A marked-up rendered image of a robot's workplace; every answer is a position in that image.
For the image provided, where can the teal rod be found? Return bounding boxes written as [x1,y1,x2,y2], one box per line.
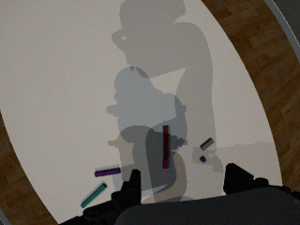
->
[81,184,107,208]

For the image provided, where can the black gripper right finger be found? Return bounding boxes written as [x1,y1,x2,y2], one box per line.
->
[223,163,300,200]

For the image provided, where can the dark grey rectangular rod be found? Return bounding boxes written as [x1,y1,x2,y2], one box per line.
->
[201,138,214,151]

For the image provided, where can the dark red rod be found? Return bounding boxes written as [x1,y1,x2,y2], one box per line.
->
[163,126,169,159]

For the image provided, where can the dark purple rod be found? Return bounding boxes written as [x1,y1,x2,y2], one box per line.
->
[95,168,121,177]

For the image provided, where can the small magenta block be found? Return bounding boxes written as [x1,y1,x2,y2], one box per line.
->
[163,159,168,169]

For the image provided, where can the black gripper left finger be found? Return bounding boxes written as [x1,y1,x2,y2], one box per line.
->
[58,169,142,225]

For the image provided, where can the small blue cube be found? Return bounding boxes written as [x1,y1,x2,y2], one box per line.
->
[200,157,206,163]

